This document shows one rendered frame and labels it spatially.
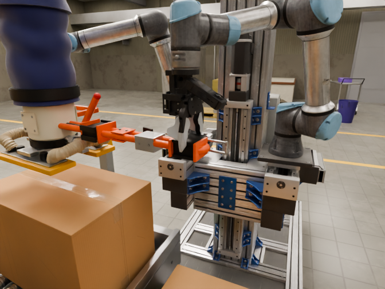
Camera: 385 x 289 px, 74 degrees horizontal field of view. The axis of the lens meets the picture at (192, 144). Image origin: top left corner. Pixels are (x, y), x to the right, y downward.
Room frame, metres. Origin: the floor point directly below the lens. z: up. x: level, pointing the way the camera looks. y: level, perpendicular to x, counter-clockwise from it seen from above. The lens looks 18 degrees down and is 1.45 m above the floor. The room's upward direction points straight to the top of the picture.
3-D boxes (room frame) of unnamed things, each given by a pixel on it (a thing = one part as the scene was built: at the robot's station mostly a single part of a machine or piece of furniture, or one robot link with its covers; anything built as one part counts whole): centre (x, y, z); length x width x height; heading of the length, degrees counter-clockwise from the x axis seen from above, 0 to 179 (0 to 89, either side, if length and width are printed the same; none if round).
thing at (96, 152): (1.05, 0.49, 1.11); 0.34 x 0.10 x 0.05; 62
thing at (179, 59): (0.69, 0.02, 1.44); 0.08 x 0.08 x 0.05
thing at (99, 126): (0.84, 0.32, 1.22); 0.10 x 0.08 x 0.06; 152
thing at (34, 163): (0.88, 0.58, 1.11); 0.34 x 0.10 x 0.05; 62
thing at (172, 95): (0.69, 0.02, 1.36); 0.09 x 0.08 x 0.12; 61
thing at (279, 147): (1.12, -0.43, 1.09); 0.15 x 0.15 x 0.10
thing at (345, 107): (6.07, -3.67, 0.28); 0.46 x 0.42 x 0.55; 159
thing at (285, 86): (9.17, -2.68, 0.39); 2.05 x 1.66 x 0.77; 158
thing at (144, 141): (0.74, 0.13, 1.21); 0.07 x 0.07 x 0.04; 62
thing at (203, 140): (0.67, 0.01, 1.22); 0.08 x 0.07 x 0.05; 62
